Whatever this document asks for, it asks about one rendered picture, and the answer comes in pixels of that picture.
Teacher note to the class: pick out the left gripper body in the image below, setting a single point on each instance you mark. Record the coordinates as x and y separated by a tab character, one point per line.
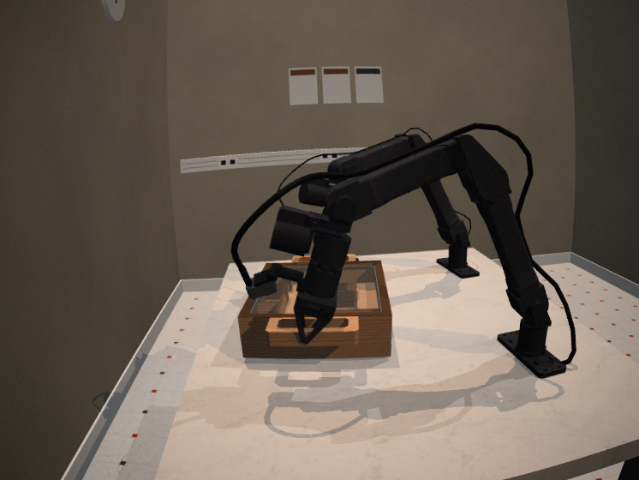
316	290

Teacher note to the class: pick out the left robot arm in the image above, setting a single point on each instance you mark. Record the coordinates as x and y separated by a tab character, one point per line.
356	197

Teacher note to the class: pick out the wooden maze board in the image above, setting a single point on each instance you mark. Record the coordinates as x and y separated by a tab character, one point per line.
360	289

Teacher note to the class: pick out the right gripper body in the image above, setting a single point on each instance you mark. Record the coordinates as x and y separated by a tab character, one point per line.
325	213

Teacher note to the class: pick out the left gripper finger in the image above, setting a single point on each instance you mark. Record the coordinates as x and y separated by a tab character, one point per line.
313	326
323	322

